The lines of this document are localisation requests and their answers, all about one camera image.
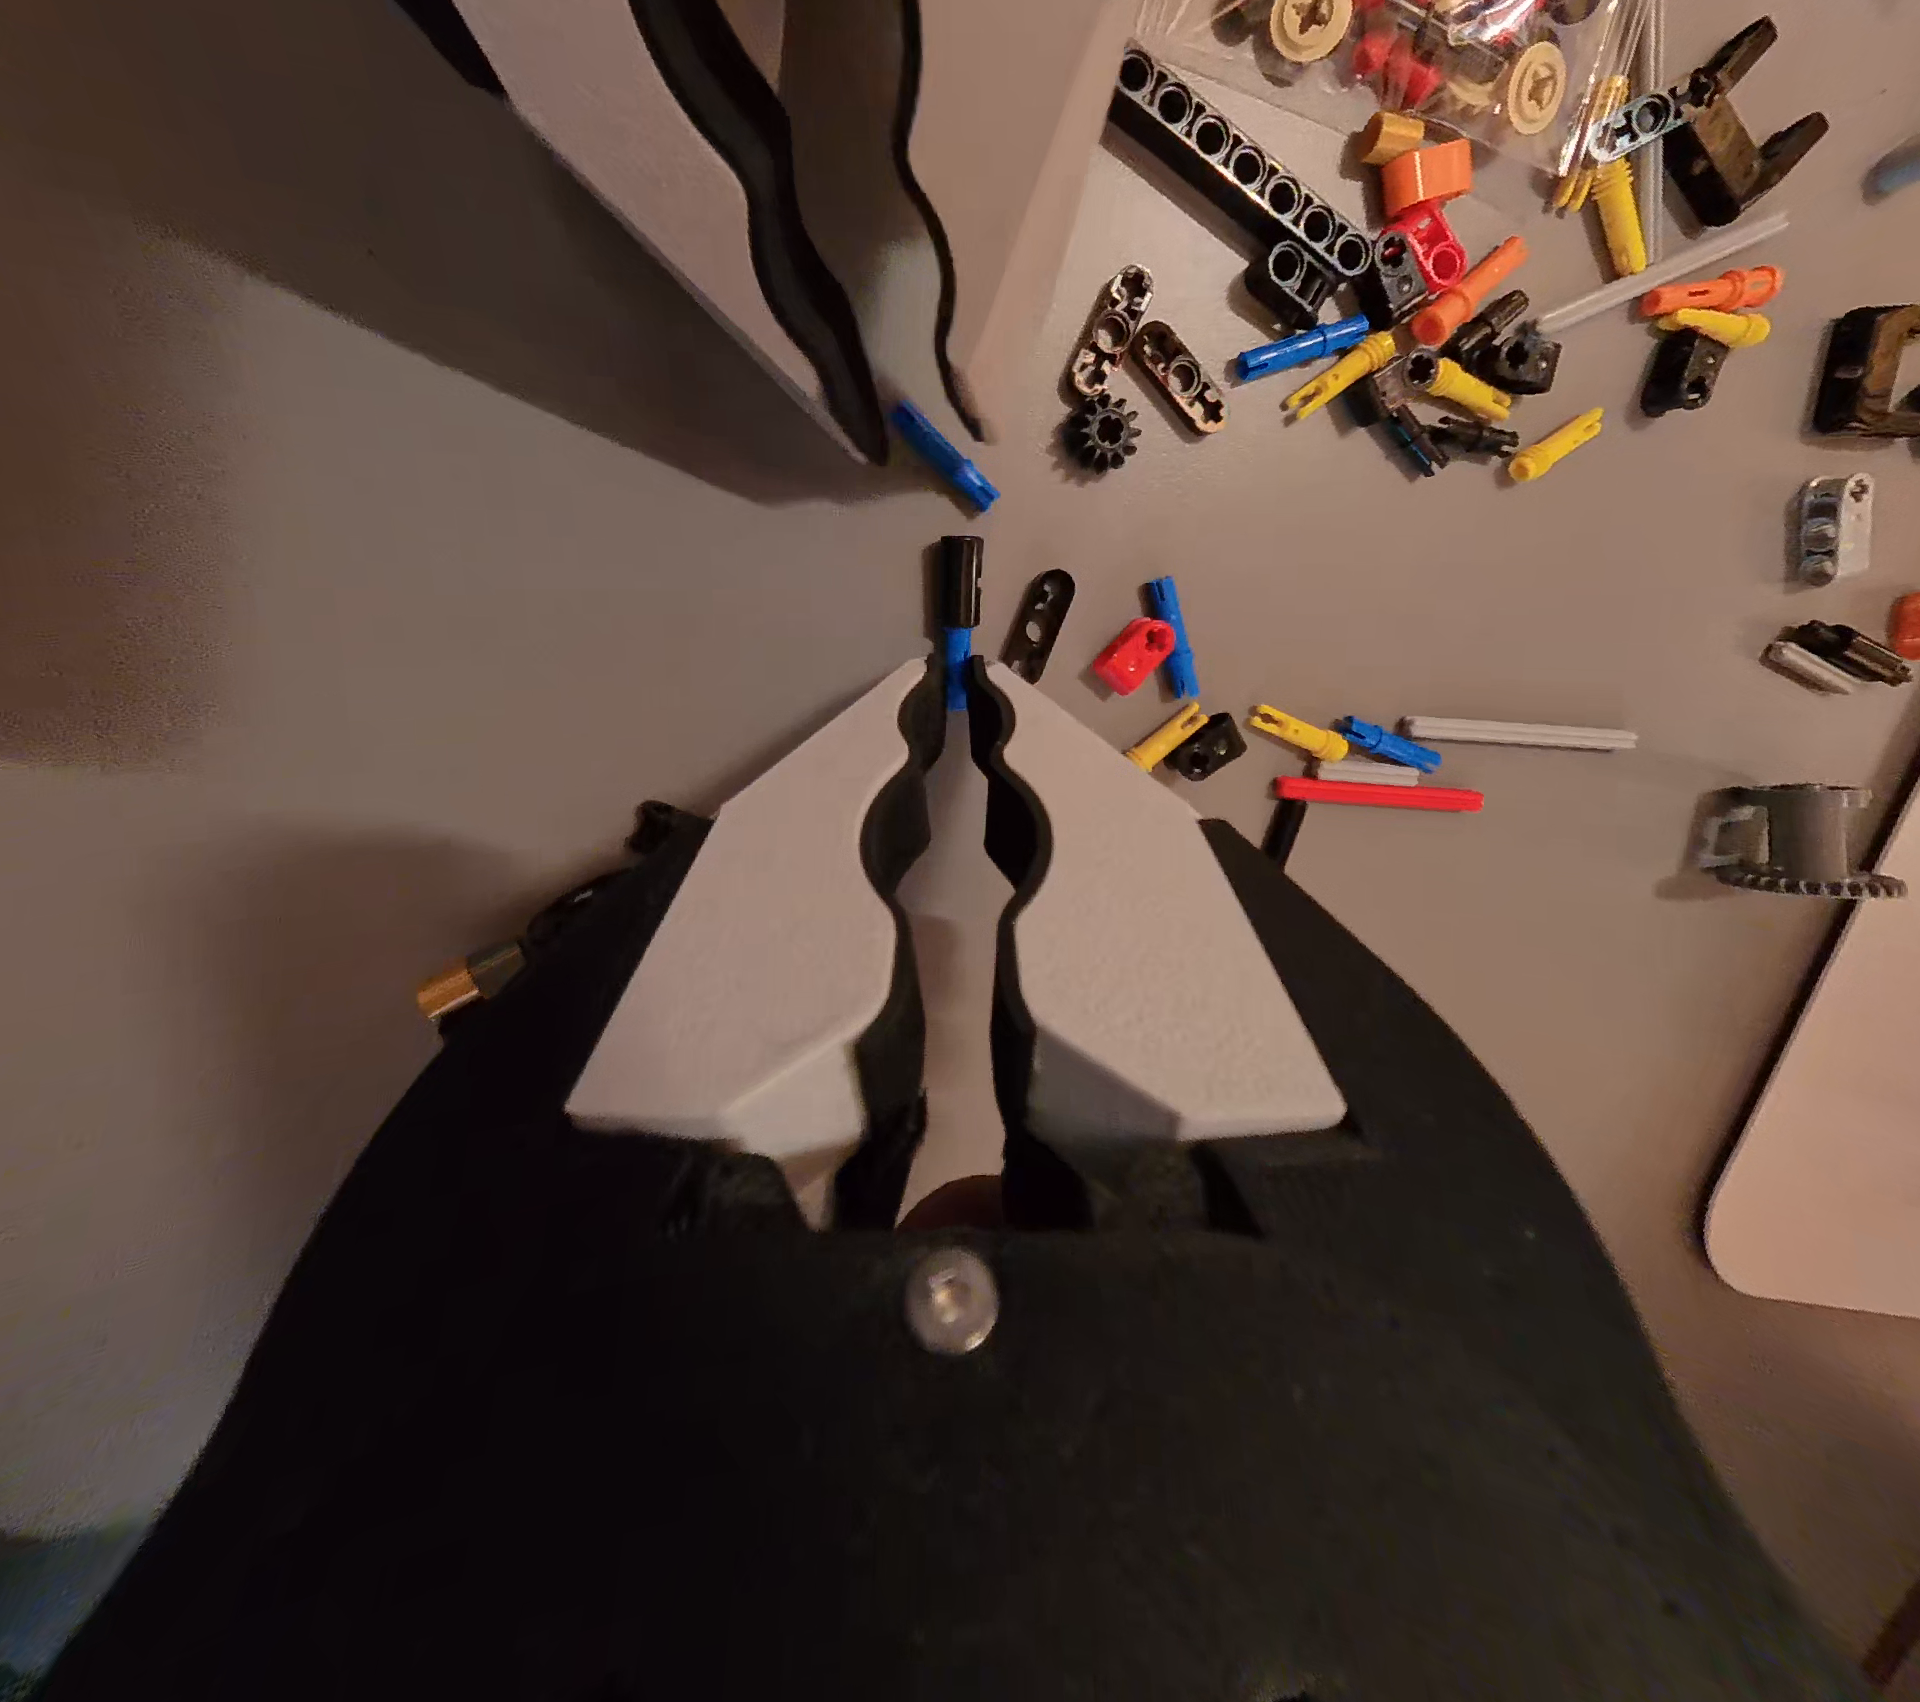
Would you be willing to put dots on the long black lego beam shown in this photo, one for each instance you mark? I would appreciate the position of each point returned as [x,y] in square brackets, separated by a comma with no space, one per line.
[1231,151]

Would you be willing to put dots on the large black lego connector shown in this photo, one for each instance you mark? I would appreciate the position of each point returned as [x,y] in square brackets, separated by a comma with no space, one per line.
[1852,382]

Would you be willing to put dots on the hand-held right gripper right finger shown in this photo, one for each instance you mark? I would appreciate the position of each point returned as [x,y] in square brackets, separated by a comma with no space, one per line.
[1171,966]

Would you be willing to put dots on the long light grey lego axle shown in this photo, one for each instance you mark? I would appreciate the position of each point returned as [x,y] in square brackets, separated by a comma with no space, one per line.
[1515,733]

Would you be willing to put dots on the short black lego liftarm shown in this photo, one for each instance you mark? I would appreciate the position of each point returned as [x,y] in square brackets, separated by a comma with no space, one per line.
[1183,377]
[1111,330]

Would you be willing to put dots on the thin black lego liftarm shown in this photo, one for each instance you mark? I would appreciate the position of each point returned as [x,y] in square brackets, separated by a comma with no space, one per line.
[1038,620]

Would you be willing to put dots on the light grey lego connector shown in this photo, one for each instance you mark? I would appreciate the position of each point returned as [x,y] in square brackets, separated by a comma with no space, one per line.
[1837,525]

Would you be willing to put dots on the yellow lego pin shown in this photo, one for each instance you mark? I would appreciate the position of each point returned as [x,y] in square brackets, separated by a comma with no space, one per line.
[1299,730]
[1168,736]

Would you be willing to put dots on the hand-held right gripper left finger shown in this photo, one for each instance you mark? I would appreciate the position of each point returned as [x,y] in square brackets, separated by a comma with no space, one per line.
[749,966]

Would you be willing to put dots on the red lego axle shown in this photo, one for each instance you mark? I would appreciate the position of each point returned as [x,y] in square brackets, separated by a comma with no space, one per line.
[1381,793]

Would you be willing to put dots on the brass plug connector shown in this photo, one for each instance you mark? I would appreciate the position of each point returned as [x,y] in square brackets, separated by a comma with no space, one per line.
[453,991]

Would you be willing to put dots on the small black lego gear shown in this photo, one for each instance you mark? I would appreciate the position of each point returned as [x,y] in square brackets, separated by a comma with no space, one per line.
[1105,435]

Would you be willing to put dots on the orange round lego piece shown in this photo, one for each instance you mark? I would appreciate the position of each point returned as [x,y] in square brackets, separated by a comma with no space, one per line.
[1906,625]

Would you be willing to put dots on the black lego pin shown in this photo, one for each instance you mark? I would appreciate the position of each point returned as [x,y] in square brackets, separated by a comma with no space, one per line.
[1284,833]

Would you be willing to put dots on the blue lego pin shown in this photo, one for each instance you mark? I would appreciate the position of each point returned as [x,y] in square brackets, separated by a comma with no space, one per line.
[1387,744]
[956,669]
[1171,635]
[946,459]

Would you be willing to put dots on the short light grey lego axle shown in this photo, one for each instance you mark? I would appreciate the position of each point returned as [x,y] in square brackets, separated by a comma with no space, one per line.
[1368,772]

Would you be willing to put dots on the short black lego connector tube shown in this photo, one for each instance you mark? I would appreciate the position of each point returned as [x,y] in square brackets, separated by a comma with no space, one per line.
[961,584]

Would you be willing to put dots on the black and grey lego connector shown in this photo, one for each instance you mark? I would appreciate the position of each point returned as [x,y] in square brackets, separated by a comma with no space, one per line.
[1837,647]

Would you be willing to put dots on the dark grey lego gear turntable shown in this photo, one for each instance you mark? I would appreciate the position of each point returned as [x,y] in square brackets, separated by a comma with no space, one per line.
[1800,833]

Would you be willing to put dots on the small black lego connector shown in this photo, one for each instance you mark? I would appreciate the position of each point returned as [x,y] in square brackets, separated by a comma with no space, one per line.
[1210,747]
[1679,368]

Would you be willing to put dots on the black forked lego connector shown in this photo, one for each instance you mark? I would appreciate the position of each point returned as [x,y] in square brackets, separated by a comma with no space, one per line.
[1724,142]

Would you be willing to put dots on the pile of mixed lego parts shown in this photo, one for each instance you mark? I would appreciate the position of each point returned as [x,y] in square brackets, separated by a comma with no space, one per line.
[1427,179]

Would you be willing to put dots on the red lego connector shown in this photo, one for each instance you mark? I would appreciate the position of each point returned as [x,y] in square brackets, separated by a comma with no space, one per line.
[1135,654]

